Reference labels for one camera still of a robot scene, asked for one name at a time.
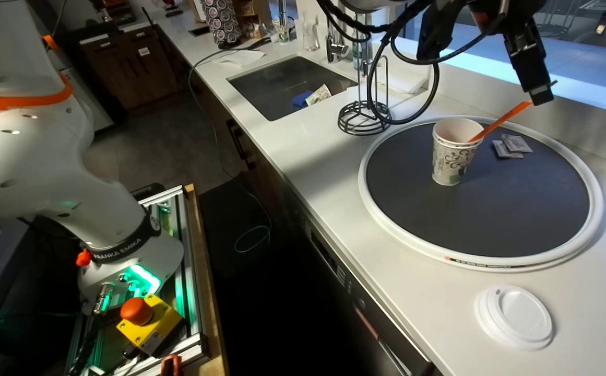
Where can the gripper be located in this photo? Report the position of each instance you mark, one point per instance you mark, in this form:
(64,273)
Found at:
(506,13)

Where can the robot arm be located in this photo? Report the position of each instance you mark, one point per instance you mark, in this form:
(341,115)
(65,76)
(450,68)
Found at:
(31,151)

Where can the orange stir stick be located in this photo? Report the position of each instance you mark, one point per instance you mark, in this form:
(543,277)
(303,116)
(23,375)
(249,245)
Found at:
(501,121)

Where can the crumpled printed paper cup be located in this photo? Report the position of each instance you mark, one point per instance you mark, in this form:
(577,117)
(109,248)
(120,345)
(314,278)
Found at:
(319,95)

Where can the white plastic cup lid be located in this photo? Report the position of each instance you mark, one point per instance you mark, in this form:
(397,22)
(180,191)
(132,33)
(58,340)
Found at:
(514,316)

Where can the grey sachet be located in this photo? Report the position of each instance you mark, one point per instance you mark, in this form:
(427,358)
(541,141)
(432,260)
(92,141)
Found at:
(505,151)
(518,142)

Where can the clear bottle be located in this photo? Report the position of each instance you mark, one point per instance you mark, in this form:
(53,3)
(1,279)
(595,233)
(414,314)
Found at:
(361,52)

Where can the tap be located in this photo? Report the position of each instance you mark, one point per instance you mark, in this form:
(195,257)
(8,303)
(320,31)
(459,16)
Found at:
(335,47)

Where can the clear drinking glass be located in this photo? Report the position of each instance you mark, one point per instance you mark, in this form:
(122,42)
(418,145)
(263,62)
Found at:
(311,36)

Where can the round black tray white rim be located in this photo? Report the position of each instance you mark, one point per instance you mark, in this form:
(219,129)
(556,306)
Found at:
(490,214)

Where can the blue sponge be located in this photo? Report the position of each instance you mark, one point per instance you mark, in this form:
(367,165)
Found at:
(301,99)

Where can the sink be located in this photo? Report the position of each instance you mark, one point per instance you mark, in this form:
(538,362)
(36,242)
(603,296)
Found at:
(276,86)

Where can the brown cardboard box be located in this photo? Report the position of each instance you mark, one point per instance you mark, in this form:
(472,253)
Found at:
(253,15)

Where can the white paper napkin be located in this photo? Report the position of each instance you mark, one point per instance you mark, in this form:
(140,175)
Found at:
(240,57)

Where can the dishwasher door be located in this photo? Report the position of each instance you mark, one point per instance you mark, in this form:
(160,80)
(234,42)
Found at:
(344,292)

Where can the wooden cabinet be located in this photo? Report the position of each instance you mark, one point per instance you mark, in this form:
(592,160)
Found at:
(130,68)

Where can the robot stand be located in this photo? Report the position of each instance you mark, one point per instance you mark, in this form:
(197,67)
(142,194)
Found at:
(193,271)

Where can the yellow emergency stop box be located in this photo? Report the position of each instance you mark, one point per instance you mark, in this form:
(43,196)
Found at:
(151,326)

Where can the orange clamp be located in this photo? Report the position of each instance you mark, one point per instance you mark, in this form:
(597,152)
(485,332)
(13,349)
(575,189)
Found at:
(171,365)

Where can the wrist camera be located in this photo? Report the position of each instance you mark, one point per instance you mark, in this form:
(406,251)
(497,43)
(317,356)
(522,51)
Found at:
(438,28)

